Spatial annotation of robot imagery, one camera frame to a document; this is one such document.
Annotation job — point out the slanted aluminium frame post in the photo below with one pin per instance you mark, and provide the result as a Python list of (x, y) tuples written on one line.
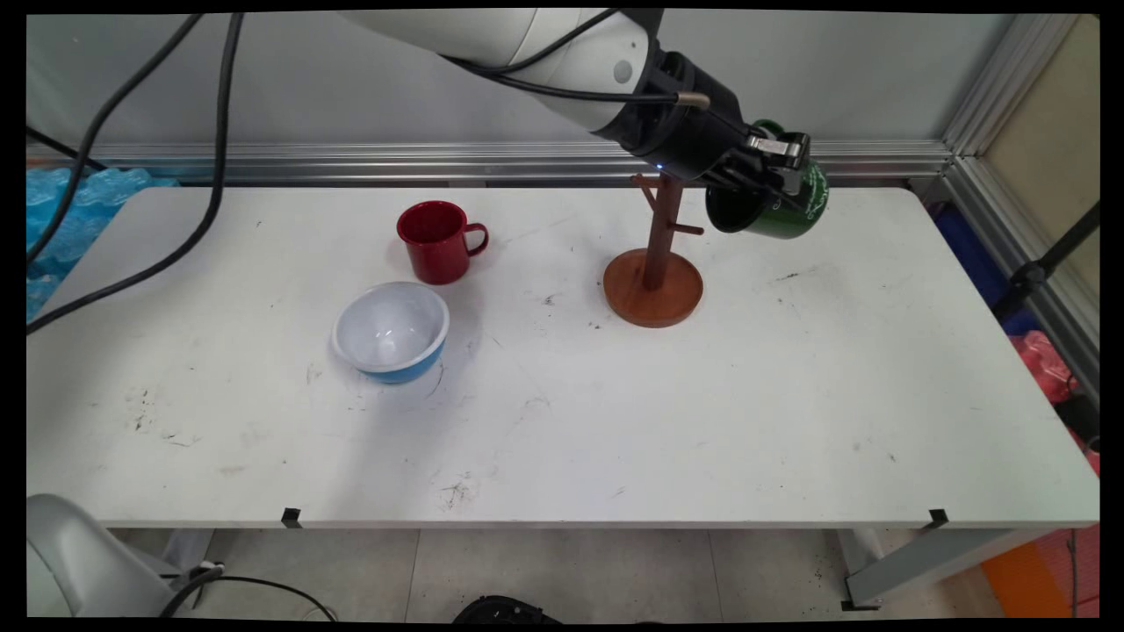
[(1010, 149)]

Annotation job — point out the black table edge clip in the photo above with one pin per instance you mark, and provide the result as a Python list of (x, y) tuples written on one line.
[(291, 517), (937, 517)]

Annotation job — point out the blue bubble wrap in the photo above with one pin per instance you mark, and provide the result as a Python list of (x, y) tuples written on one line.
[(66, 206)]

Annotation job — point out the orange crate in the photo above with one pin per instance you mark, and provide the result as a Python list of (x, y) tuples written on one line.
[(1023, 579)]

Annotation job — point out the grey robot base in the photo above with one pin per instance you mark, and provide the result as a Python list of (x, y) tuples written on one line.
[(79, 562)]

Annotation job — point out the grey table leg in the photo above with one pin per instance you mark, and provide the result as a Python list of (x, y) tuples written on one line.
[(931, 562)]

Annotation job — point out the green enamel mug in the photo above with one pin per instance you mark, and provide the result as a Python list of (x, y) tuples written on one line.
[(790, 215)]

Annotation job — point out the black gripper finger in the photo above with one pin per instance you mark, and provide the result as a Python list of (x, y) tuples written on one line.
[(786, 154), (755, 189)]

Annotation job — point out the black tripod leg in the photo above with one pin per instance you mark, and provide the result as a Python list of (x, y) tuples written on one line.
[(1045, 263)]

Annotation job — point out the brown wooden mug tree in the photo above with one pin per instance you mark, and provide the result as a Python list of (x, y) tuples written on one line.
[(654, 281)]

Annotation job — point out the blue box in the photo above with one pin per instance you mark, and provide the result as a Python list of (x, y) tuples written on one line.
[(970, 250)]

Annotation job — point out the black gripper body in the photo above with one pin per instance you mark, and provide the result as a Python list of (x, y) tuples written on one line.
[(685, 132)]

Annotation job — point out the red plastic bag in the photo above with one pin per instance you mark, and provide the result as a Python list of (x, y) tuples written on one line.
[(1045, 364)]

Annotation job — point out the red enamel mug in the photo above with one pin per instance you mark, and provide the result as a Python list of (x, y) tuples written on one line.
[(435, 241)]

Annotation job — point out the black object on floor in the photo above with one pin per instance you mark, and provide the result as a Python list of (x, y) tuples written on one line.
[(505, 609)]

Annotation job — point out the beige wall panel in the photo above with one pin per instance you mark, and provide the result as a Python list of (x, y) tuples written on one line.
[(1049, 140)]

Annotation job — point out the blue and white bowl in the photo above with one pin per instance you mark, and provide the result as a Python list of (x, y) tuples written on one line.
[(391, 332)]

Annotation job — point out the horizontal aluminium frame rail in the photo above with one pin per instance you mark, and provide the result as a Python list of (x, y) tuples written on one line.
[(351, 162)]

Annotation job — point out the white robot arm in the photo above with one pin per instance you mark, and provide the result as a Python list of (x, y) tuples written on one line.
[(527, 44)]

